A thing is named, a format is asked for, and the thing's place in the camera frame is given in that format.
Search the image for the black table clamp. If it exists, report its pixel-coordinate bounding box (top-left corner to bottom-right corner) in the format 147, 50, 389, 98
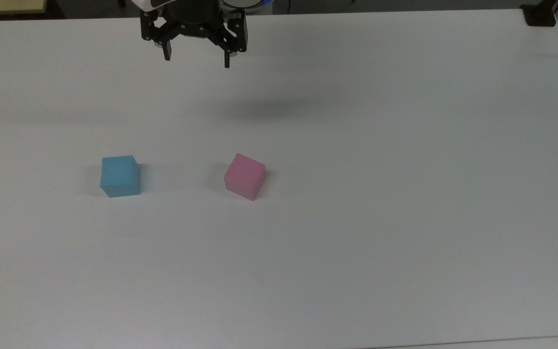
521, 0, 558, 27

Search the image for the pink cube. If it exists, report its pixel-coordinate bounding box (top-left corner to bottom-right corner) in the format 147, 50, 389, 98
224, 153, 266, 201

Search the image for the beige table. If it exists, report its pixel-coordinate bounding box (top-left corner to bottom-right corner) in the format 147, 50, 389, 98
0, 0, 48, 16

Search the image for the blue cube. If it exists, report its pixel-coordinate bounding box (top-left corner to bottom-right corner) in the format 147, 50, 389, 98
100, 155, 141, 198

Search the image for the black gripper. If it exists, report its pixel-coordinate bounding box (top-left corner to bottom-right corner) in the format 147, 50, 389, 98
139, 0, 249, 68

